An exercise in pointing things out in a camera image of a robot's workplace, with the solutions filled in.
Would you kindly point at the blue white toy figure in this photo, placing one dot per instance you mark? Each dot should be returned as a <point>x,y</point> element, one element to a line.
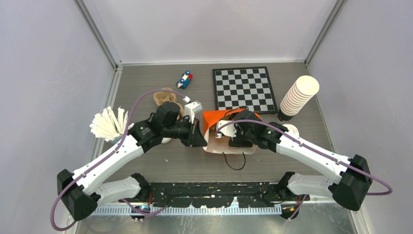
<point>185,79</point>

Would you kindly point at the black white checkerboard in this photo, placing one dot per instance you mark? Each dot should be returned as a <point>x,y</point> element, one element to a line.
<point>246,86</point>

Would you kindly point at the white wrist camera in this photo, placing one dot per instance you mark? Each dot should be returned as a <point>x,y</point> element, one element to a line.
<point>225,128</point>
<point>191,108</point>

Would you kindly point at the brown pulp cup carrier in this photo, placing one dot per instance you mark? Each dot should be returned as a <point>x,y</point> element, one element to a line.
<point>162,97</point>

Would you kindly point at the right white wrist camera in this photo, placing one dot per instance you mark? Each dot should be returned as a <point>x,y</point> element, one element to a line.
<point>225,128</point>

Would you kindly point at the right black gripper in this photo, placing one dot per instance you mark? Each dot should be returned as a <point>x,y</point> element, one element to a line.
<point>239,140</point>

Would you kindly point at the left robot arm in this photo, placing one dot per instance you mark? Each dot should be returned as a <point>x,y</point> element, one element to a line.
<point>83,190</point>

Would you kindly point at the blue straw holder cup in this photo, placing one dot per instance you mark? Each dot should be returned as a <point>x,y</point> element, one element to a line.
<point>115,141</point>

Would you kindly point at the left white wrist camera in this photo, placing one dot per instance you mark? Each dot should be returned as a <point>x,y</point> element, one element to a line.
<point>191,108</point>

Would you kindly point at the white plastic cup lid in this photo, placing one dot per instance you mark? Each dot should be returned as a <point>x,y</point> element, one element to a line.
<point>292,128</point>

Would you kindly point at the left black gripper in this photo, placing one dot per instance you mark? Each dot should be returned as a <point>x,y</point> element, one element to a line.
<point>197,139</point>

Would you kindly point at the orange paper bag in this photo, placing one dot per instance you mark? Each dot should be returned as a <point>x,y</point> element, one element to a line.
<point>220,145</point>

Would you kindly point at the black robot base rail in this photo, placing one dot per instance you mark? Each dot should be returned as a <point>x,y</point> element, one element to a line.
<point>216,195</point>

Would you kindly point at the stack of white paper cups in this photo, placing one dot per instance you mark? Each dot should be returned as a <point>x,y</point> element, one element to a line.
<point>303,89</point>

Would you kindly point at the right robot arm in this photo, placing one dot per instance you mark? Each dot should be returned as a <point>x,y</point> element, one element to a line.
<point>338,179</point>

